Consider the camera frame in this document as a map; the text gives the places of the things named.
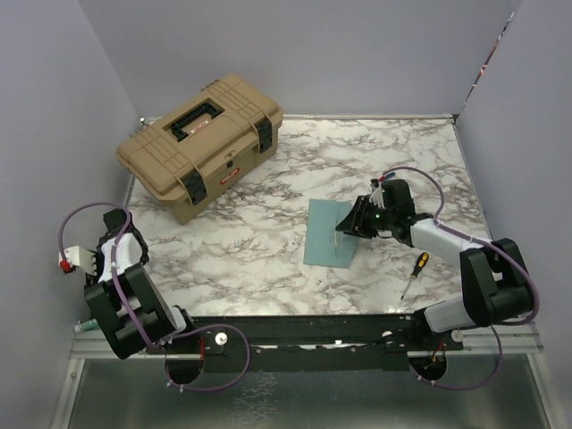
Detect light blue envelope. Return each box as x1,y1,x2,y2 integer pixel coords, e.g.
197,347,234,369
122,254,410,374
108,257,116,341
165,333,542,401
303,199,358,268

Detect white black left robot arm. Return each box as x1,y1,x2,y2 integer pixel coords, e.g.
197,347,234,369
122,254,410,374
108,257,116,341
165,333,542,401
84,208,198,359

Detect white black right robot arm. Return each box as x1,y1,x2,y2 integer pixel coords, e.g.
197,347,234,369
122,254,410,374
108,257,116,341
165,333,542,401
335,179,539,349

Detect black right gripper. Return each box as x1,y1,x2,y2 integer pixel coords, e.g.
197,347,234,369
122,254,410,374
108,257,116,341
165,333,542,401
335,195,395,240

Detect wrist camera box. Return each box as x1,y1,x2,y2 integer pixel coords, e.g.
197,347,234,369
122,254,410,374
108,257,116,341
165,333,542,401
58,246,97,276
368,175,388,208

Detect green white glue stick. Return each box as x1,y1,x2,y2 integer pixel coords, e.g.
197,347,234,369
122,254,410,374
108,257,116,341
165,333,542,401
73,319,99,333

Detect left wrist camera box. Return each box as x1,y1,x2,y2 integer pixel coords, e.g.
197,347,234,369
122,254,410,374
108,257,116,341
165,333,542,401
58,246,97,276

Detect aluminium frame rail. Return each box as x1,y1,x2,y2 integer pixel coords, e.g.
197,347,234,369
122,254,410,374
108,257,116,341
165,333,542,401
48,317,162,429

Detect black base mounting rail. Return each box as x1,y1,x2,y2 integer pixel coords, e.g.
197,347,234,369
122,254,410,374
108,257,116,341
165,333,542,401
162,314,463,378

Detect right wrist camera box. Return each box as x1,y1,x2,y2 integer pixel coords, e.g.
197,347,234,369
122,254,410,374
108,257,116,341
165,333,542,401
368,175,388,208

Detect tan plastic toolbox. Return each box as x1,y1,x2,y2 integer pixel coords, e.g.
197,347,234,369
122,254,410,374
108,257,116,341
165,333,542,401
116,75,283,224

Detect yellow black screwdriver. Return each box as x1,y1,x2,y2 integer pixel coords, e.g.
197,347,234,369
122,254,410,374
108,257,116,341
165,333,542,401
400,252,430,299

